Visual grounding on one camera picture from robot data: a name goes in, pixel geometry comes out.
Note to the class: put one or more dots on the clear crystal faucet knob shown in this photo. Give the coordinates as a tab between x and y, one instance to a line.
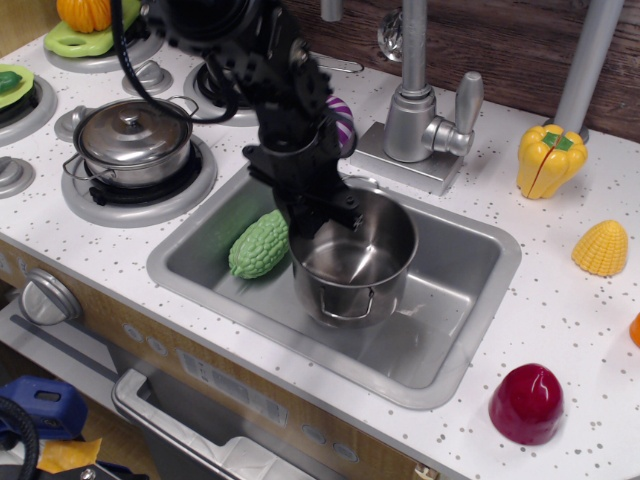
389	35

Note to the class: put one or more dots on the grey stove knob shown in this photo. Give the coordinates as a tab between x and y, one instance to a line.
153	78

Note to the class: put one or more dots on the silver oven dial knob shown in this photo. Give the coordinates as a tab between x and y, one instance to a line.
46	301

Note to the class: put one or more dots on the grey support pole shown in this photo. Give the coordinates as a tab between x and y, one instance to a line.
589	56

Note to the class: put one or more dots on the orange toy pumpkin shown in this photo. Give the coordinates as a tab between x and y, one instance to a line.
85	16

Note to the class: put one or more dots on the rear steel saucepan with lid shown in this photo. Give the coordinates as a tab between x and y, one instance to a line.
337	65

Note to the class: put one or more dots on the grey oven door handle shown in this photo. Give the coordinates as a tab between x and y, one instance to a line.
192	437

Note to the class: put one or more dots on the lidded steel pot on burner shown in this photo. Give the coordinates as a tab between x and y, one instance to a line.
131	143

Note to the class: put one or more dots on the dark red toy fruit half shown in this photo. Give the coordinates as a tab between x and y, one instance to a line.
528	405

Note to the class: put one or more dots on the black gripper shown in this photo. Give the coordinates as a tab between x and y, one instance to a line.
306	186

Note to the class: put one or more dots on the yellow toy corn piece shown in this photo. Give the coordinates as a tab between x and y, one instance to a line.
603	249

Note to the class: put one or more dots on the light green toy plate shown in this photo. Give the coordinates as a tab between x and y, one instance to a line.
67	43

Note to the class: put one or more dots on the yellow toy bell pepper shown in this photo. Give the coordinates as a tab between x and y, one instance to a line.
548	157

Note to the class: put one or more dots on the green toy bitter gourd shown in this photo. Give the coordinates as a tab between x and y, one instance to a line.
260	247

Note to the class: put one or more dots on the stainless steel pot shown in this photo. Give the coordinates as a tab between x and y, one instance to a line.
354	279

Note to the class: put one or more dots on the silver toy sink basin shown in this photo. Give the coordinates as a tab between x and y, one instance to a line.
400	312

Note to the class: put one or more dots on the purple striped toy onion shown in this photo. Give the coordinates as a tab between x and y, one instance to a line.
344	124

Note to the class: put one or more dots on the silver toy faucet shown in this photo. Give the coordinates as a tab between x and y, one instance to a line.
416	146

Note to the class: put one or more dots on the orange toy piece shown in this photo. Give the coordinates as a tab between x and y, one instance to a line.
634	331

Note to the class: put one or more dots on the front right stove burner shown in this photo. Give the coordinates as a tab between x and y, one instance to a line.
78	199

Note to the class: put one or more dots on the yellow cloth scrap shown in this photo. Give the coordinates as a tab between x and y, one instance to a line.
64	455

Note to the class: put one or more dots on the green toy vegetable on plate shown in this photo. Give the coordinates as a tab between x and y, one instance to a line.
16	82

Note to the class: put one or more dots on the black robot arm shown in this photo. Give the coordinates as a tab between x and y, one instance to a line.
255	48

